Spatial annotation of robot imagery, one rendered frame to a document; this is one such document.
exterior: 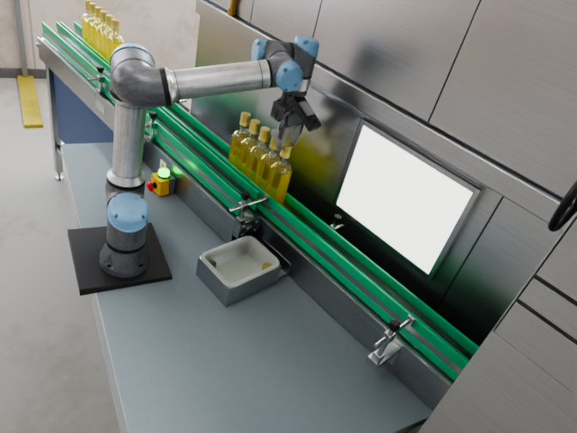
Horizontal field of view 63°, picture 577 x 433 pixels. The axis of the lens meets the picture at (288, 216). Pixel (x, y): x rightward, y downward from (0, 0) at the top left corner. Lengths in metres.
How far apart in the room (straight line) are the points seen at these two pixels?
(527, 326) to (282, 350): 0.72
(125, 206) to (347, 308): 0.74
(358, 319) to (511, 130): 0.69
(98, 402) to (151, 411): 0.92
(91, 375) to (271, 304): 1.00
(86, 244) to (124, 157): 0.35
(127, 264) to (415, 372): 0.91
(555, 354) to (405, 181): 0.67
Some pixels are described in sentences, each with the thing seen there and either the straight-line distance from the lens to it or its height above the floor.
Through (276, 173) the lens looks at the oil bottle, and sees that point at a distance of 1.60.
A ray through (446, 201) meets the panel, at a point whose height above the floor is 1.24.
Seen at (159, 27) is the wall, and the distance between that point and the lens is 4.73.
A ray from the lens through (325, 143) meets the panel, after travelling 1.62.
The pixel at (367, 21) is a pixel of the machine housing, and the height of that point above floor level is 1.58.
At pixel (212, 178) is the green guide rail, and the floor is 0.94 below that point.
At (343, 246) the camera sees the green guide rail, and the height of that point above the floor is 0.94.
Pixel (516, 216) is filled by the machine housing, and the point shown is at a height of 1.30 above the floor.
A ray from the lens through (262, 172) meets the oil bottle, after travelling 1.66.
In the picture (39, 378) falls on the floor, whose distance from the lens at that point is 2.30.
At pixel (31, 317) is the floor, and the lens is 2.51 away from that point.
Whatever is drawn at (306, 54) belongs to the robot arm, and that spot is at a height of 1.47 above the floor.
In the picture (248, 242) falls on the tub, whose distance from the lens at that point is 1.65.
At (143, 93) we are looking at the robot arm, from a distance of 1.24.
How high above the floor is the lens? 1.88
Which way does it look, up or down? 35 degrees down
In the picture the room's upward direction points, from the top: 15 degrees clockwise
